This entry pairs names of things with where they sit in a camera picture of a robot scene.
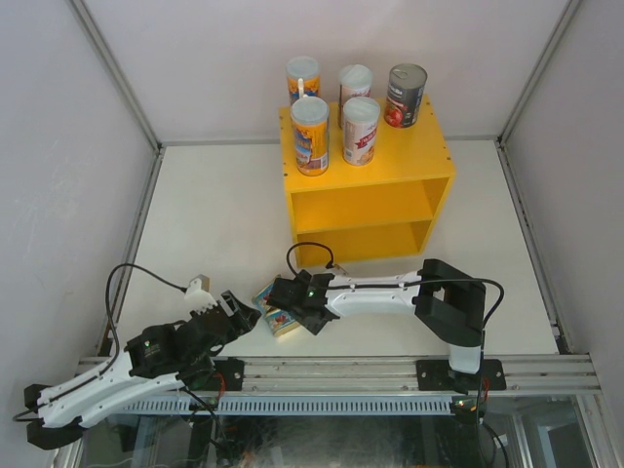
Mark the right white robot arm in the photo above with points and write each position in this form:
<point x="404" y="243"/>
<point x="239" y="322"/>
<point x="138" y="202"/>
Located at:
<point x="450" y="303"/>

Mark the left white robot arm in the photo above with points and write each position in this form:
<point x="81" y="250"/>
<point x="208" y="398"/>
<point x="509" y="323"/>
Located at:
<point x="162" y="358"/>

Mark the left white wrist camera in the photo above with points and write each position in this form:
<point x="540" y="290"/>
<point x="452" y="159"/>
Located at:
<point x="198" y="296"/>

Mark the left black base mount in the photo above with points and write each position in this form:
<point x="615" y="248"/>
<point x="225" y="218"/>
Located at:
<point x="228" y="375"/>

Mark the orange can with spoon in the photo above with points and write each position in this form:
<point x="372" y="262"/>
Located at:
<point x="303" y="77"/>

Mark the yellow wooden shelf cabinet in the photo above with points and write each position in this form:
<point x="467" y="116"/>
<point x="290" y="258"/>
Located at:
<point x="387" y="208"/>

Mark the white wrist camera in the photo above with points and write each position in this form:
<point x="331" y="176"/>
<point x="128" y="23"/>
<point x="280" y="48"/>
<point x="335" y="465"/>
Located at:
<point x="336" y="268"/>
<point x="198" y="296"/>

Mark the grey slotted cable duct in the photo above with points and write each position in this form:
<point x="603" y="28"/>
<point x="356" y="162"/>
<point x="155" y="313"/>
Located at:
<point x="303" y="405"/>

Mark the white porridge can red label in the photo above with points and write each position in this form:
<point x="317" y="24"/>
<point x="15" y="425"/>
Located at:
<point x="355" y="80"/>

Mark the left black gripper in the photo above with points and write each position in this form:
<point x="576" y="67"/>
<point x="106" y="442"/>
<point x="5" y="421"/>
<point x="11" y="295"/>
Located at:
<point x="243" y="318"/>

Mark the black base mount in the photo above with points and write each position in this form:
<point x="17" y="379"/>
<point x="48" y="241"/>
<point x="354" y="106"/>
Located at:
<point x="228" y="375"/>
<point x="434" y="375"/>

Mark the aluminium frame rail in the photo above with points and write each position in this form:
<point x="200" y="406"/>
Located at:
<point x="528" y="375"/>

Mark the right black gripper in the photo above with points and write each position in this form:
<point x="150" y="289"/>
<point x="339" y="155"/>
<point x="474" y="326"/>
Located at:
<point x="313" y="327"/>

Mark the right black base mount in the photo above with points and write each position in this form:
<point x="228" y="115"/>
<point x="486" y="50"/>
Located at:
<point x="434" y="375"/>

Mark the blue luncheon meat tin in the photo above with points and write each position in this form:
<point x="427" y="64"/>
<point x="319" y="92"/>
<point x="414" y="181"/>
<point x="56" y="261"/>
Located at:
<point x="260" y="299"/>
<point x="280" y="322"/>

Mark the yellow can with white spoon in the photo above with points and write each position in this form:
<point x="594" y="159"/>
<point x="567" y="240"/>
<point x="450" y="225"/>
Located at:
<point x="310" y="127"/>

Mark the dark blue tin can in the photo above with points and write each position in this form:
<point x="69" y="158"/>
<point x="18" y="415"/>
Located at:
<point x="405" y="92"/>

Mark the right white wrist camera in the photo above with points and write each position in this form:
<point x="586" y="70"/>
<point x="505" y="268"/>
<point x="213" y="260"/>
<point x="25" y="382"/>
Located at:
<point x="336" y="268"/>

